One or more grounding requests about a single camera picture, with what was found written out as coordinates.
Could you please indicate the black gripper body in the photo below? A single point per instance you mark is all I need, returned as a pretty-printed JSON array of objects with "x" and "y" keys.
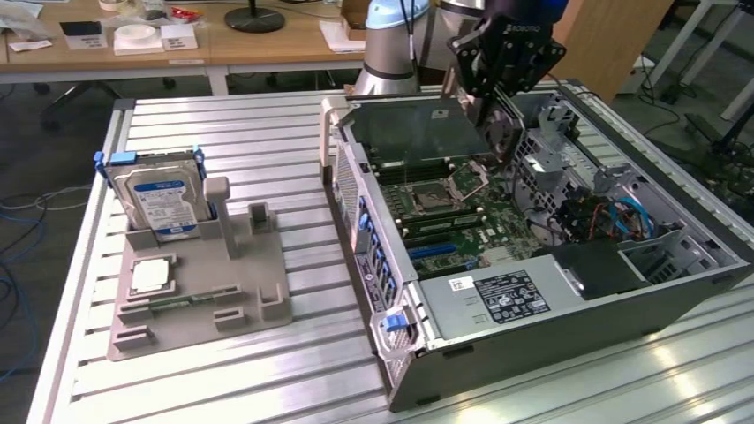
[{"x": 518, "y": 20}]

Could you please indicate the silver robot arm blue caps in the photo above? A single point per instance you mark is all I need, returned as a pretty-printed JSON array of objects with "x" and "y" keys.
[{"x": 388, "y": 57}]

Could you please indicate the wooden cabinet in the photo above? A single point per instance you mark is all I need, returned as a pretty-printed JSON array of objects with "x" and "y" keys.
[{"x": 613, "y": 44}]

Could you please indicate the cardboard box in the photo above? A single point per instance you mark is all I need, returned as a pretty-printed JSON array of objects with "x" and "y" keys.
[{"x": 354, "y": 17}]

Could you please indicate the white paper stack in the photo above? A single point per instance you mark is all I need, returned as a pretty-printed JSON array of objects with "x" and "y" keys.
[{"x": 338, "y": 40}]

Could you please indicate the black RAM slot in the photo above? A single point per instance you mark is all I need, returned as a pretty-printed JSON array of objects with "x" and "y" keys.
[
  {"x": 408, "y": 163},
  {"x": 442, "y": 230},
  {"x": 442, "y": 236},
  {"x": 414, "y": 176},
  {"x": 412, "y": 172},
  {"x": 411, "y": 168}
]

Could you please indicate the perforated silver disk bay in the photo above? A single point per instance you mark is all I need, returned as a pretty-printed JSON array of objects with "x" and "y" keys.
[{"x": 547, "y": 176}]

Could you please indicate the metal socket cover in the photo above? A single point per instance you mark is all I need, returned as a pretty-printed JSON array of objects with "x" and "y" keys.
[{"x": 485, "y": 181}]

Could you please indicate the thin locking lever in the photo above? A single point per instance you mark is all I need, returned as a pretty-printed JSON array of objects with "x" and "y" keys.
[{"x": 406, "y": 174}]

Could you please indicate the CPU socket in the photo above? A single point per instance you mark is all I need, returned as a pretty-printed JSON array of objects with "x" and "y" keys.
[{"x": 430, "y": 196}]

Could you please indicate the green motherboard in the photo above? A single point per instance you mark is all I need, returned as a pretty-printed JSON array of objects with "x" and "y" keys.
[{"x": 501, "y": 221}]

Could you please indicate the green RAM stick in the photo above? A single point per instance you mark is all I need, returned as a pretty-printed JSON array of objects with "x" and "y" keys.
[
  {"x": 183, "y": 302},
  {"x": 442, "y": 221}
]

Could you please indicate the black equipment stand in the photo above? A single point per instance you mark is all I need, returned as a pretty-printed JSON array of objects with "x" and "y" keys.
[{"x": 725, "y": 154}]

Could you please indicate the black round lamp base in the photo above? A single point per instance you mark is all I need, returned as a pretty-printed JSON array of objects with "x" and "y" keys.
[{"x": 254, "y": 22}]

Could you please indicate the blue expansion slot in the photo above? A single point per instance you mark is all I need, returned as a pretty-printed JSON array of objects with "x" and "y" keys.
[{"x": 439, "y": 252}]

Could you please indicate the silver chipset heat sink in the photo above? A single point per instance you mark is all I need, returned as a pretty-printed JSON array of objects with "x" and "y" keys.
[{"x": 499, "y": 256}]

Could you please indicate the red packet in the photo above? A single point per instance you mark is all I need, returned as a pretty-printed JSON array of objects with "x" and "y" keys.
[{"x": 187, "y": 15}]

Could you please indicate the small white box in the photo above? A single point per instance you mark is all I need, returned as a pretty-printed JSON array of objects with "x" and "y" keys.
[{"x": 176, "y": 37}]

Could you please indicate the silver power supply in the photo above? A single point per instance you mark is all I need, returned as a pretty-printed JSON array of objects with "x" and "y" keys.
[{"x": 471, "y": 318}]

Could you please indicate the blue case latch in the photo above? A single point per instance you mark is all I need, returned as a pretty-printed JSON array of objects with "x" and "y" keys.
[{"x": 395, "y": 322}]

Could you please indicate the hard disk with blue caddy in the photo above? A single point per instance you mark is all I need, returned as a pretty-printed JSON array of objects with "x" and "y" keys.
[{"x": 159, "y": 199}]

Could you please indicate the tape roll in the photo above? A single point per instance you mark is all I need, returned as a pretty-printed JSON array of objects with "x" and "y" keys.
[{"x": 108, "y": 5}]

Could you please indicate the white box black lid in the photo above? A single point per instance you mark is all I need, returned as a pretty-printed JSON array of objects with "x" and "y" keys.
[{"x": 83, "y": 28}]

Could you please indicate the black open PC case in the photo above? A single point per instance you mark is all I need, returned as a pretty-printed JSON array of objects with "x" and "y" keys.
[{"x": 530, "y": 353}]

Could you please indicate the black office chair base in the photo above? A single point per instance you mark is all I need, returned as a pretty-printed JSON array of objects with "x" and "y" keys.
[{"x": 61, "y": 101}]

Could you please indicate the silver CPU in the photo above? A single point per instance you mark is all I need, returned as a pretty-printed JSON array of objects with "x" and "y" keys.
[{"x": 150, "y": 276}]

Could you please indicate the white paper slip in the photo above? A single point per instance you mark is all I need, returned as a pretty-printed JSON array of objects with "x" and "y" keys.
[{"x": 29, "y": 45}]

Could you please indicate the grey parts rack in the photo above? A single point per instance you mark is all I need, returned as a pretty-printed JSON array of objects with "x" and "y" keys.
[{"x": 194, "y": 327}]

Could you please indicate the clear plastic bag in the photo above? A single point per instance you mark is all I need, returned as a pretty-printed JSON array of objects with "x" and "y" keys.
[{"x": 23, "y": 22}]

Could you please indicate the white desk frame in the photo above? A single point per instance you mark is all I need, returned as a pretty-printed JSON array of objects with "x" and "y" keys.
[{"x": 737, "y": 99}]

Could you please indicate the silver disk bay bracket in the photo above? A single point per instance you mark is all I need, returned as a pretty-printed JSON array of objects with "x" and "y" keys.
[{"x": 677, "y": 260}]

